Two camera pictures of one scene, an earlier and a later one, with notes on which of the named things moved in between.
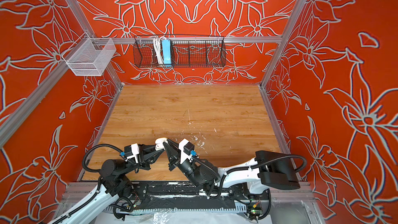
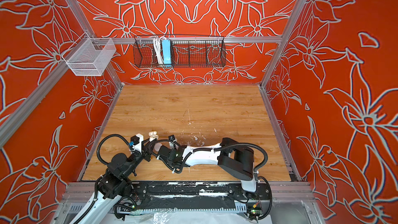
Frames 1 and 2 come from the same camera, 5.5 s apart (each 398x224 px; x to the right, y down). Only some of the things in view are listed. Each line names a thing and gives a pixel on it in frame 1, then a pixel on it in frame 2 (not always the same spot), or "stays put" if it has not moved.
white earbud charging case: x=159 y=143 → x=153 y=135
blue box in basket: x=167 y=53 stays put
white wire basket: x=89 y=56 stays put
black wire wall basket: x=179 y=51 stays put
